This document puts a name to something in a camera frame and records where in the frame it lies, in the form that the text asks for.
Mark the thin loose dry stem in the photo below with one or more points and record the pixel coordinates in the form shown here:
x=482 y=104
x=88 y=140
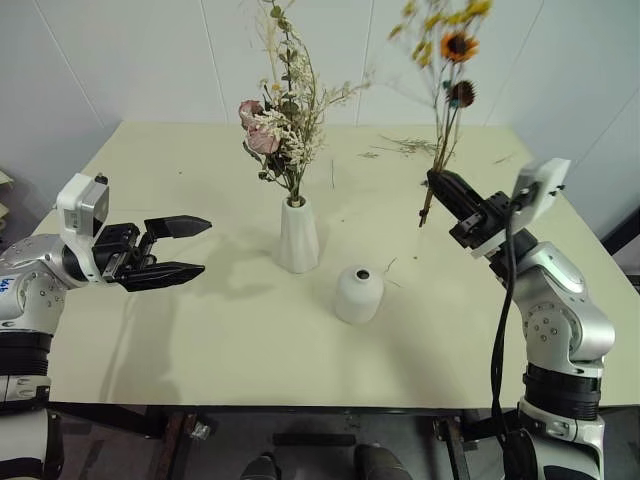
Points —
x=332 y=175

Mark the scattered dry grass sprigs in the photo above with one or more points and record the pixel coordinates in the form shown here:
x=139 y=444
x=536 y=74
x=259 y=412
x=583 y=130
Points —
x=410 y=145

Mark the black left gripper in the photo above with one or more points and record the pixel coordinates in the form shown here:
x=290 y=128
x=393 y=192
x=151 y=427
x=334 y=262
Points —
x=120 y=250

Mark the short loose dry twig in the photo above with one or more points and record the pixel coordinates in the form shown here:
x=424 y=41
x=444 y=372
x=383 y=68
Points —
x=503 y=159

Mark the pink and white flower bouquet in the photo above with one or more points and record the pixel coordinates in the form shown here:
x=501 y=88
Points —
x=287 y=135

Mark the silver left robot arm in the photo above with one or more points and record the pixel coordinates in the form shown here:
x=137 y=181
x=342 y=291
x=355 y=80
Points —
x=30 y=295

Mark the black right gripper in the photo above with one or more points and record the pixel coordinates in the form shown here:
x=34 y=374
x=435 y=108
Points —
x=482 y=222

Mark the beige stacked objects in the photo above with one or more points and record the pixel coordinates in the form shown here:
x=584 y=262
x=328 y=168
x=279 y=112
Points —
x=5 y=200

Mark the dark rounded shape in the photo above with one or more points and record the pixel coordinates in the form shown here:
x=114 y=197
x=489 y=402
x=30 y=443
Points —
x=260 y=467
x=382 y=465

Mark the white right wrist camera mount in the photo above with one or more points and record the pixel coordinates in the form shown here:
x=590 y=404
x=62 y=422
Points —
x=542 y=187

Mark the dark furniture piece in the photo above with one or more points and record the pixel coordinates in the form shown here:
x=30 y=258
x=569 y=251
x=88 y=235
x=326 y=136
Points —
x=625 y=235

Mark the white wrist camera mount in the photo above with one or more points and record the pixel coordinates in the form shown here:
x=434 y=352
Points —
x=75 y=200
x=542 y=187

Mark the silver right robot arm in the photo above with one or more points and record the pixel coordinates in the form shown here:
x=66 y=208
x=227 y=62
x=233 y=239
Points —
x=550 y=280

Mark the black flat bar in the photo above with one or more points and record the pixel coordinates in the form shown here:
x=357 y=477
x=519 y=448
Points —
x=314 y=440

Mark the short round white vase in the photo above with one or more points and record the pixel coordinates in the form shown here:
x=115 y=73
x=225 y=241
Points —
x=357 y=297

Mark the tall white ribbed vase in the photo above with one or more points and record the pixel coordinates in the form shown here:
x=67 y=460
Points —
x=299 y=240

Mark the black table frame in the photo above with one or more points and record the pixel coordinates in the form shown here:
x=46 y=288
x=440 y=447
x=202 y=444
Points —
x=280 y=406

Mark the rusty metal table leg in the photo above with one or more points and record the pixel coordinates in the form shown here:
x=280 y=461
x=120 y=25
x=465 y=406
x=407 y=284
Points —
x=455 y=445
x=175 y=445

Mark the dried sunflower bouquet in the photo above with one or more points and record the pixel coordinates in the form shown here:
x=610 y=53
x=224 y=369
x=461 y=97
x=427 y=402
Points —
x=459 y=45

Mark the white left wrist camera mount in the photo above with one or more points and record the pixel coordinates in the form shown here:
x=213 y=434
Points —
x=75 y=200

